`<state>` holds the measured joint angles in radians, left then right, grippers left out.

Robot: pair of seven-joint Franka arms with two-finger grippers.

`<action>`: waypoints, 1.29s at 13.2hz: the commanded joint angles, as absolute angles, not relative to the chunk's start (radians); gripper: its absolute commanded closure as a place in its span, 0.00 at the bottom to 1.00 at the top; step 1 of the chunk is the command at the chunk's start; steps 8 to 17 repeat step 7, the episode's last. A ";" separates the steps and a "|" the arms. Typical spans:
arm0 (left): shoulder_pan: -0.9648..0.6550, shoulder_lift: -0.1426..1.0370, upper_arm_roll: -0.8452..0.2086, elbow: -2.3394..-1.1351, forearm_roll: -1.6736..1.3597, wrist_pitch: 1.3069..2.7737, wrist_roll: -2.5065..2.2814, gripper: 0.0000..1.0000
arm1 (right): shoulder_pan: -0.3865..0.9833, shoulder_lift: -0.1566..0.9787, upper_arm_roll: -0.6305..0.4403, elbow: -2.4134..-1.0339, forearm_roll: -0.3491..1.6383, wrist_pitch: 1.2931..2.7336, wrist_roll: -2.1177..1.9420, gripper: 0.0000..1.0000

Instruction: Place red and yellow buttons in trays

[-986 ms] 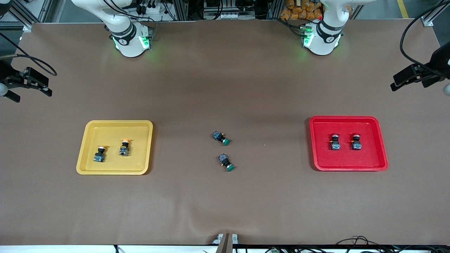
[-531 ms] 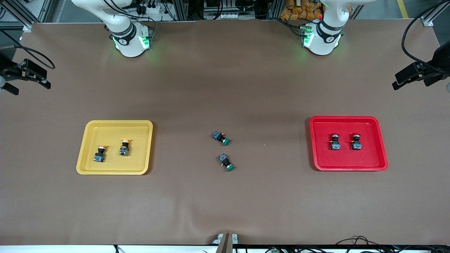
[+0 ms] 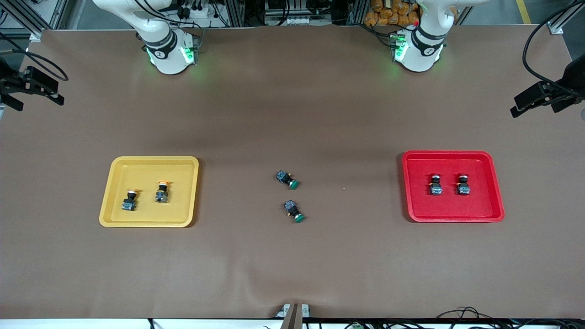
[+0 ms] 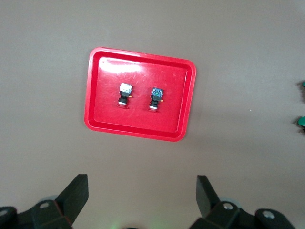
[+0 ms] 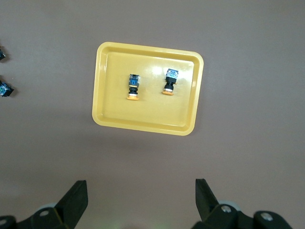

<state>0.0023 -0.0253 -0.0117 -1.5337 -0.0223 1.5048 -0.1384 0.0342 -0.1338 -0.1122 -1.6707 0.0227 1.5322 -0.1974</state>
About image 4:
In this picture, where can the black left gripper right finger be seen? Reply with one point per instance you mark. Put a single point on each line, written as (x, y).
(205, 193)

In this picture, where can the red mushroom push button switch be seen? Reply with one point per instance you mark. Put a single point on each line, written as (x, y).
(124, 97)
(156, 93)

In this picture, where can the red plastic tray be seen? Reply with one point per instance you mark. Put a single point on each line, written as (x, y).
(166, 119)

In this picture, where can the brown table mat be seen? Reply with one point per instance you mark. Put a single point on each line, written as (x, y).
(47, 95)

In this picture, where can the green mushroom push button switch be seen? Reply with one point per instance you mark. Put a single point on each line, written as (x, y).
(301, 120)
(303, 84)

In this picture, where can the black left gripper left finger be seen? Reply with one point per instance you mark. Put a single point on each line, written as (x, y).
(76, 190)

